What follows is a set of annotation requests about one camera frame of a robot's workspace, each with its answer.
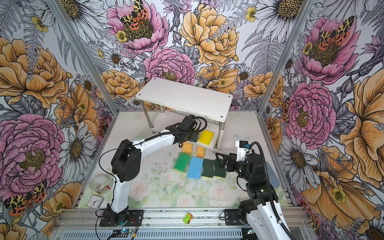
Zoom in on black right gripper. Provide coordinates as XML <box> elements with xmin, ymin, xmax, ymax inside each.
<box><xmin>215</xmin><ymin>153</ymin><xmax>252</xmax><ymax>183</ymax></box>

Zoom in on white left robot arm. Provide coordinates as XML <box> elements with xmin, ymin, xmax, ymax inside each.
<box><xmin>105</xmin><ymin>115</ymin><xmax>208</xmax><ymax>226</ymax></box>

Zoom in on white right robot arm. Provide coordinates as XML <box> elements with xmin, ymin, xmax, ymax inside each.
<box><xmin>216</xmin><ymin>153</ymin><xmax>295</xmax><ymax>240</ymax></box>

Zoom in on white two-tier shelf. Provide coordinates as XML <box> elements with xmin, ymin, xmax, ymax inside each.
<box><xmin>136</xmin><ymin>78</ymin><xmax>233</xmax><ymax>151</ymax></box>

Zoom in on dark green scouring sponge right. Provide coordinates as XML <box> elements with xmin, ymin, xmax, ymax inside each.
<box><xmin>214</xmin><ymin>163</ymin><xmax>226</xmax><ymax>179</ymax></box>

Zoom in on dark green scouring sponge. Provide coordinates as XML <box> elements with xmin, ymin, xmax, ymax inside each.
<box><xmin>201</xmin><ymin>159</ymin><xmax>215</xmax><ymax>179</ymax></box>
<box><xmin>214</xmin><ymin>163</ymin><xmax>226</xmax><ymax>179</ymax></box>

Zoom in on dark green scouring sponge left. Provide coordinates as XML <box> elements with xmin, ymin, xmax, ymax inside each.
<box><xmin>201</xmin><ymin>159</ymin><xmax>215</xmax><ymax>179</ymax></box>

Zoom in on orange cellulose sponge left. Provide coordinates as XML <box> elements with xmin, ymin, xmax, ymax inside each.
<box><xmin>182</xmin><ymin>142</ymin><xmax>193</xmax><ymax>155</ymax></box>

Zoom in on orange cellulose sponge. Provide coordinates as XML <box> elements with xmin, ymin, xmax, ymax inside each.
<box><xmin>182</xmin><ymin>142</ymin><xmax>193</xmax><ymax>155</ymax></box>
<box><xmin>196</xmin><ymin>146</ymin><xmax>205</xmax><ymax>159</ymax></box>

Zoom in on orange cellulose sponge right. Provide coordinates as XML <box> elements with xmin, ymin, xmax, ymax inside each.
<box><xmin>196</xmin><ymin>146</ymin><xmax>205</xmax><ymax>159</ymax></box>

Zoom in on blue cellulose sponge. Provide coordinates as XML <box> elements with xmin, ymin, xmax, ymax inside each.
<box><xmin>187</xmin><ymin>157</ymin><xmax>204</xmax><ymax>180</ymax></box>

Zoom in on green scrub sponge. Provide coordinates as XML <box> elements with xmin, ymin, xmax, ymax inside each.
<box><xmin>173</xmin><ymin>153</ymin><xmax>191</xmax><ymax>173</ymax></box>

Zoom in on green orange small block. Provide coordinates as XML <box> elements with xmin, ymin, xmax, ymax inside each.
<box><xmin>183</xmin><ymin>213</ymin><xmax>193</xmax><ymax>224</ymax></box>

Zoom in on small white square clock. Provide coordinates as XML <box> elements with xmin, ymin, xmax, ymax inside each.
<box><xmin>87</xmin><ymin>195</ymin><xmax>104</xmax><ymax>209</ymax></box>

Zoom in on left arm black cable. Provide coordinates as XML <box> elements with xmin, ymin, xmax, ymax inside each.
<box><xmin>94</xmin><ymin>116</ymin><xmax>208</xmax><ymax>229</ymax></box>

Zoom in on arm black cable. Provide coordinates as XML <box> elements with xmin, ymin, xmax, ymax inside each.
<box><xmin>248</xmin><ymin>141</ymin><xmax>296</xmax><ymax>240</ymax></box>
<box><xmin>94</xmin><ymin>116</ymin><xmax>208</xmax><ymax>229</ymax></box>

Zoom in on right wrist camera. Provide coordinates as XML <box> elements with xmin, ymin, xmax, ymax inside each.
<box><xmin>235</xmin><ymin>141</ymin><xmax>250</xmax><ymax>162</ymax></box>

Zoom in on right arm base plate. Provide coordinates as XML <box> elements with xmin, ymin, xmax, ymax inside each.
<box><xmin>224</xmin><ymin>209</ymin><xmax>249</xmax><ymax>226</ymax></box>

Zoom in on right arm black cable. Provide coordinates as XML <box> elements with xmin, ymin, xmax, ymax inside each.
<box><xmin>248</xmin><ymin>141</ymin><xmax>296</xmax><ymax>240</ymax></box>

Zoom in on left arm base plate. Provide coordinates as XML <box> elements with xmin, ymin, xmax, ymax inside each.
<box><xmin>99</xmin><ymin>210</ymin><xmax>144</xmax><ymax>227</ymax></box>

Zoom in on aluminium front rail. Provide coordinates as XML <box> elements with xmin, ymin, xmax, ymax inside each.
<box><xmin>54</xmin><ymin>207</ymin><xmax>310</xmax><ymax>230</ymax></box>

